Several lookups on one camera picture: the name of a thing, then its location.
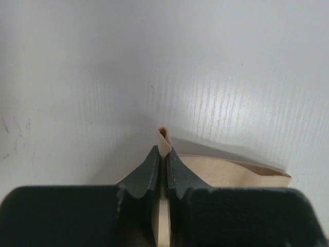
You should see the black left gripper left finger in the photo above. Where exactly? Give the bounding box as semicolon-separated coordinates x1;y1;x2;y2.
1;146;161;246

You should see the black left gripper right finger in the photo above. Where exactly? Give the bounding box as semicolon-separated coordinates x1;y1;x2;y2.
166;151;328;246

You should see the beige t shirt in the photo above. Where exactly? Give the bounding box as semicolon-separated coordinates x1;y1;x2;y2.
157;127;291;246

